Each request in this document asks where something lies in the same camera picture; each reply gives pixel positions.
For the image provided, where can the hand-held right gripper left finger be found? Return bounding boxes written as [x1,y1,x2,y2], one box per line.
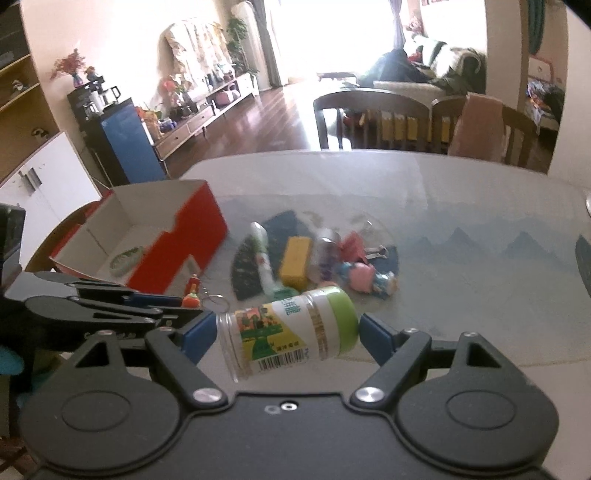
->
[69,312,230,409]

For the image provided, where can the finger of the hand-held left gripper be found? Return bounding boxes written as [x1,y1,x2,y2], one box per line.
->
[25,296,205,334]
[4,271,182,309]

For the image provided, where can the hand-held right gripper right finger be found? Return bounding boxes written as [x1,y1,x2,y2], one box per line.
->
[348,313,525,411]

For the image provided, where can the red and orange keychain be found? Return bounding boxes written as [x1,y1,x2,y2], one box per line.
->
[182,274,229,311]

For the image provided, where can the pink and blue pig toy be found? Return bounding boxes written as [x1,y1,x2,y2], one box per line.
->
[337,261,398,296]

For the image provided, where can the red and white cardboard box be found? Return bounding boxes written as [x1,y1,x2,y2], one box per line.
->
[50,179,229,296]

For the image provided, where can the green-lidded clear plastic jar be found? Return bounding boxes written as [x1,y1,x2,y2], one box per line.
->
[216,286,360,383]

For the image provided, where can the white tube with green cap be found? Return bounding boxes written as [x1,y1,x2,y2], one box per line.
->
[249,222,300,298]

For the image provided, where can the yellow rectangular box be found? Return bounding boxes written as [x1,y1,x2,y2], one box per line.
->
[279,235,315,291]

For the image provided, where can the green and white oval item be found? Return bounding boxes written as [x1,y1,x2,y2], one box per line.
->
[110,247,145,276]

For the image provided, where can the white cupboard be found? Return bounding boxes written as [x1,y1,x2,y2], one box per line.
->
[0,131,103,273]

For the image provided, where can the red binder clip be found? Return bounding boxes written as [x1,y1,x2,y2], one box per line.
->
[339,232,389,267]

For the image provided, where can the glass vial with silver cap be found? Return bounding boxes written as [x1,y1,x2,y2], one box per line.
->
[308,228,340,284]

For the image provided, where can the black cabinet with blue front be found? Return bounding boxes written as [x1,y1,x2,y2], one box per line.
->
[68,90,167,186]

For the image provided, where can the long wooden media cabinet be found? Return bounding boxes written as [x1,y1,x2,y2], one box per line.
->
[152,74,262,162]

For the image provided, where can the vase of red flowers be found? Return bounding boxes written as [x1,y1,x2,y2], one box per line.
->
[51,48,88,88]

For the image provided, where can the yellow cloth with white trim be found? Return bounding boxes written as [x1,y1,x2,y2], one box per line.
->
[360,113,455,145]

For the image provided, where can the red flower arrangement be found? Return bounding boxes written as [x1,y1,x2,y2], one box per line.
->
[159,76,195,121]

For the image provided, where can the pink cloth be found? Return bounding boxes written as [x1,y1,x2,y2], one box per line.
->
[447,92,506,162]

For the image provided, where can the dark wooden slatted chair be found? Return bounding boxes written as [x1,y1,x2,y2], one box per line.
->
[313,90,432,153]

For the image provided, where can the sofa with dark clothes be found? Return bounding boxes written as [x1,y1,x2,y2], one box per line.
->
[360,37,488,97]

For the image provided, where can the wooden chair with pink cloth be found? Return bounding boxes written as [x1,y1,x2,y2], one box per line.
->
[431,95,539,169]

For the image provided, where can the floral cloth on rack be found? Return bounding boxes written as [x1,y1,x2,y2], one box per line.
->
[159,18,232,80]

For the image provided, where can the low coffee table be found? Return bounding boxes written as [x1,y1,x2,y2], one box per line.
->
[316,70,358,85]

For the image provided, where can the potted green plant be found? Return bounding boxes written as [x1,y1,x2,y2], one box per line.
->
[226,16,259,75]

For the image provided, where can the wooden wall shelf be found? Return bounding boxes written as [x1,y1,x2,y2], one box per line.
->
[0,0,63,183]

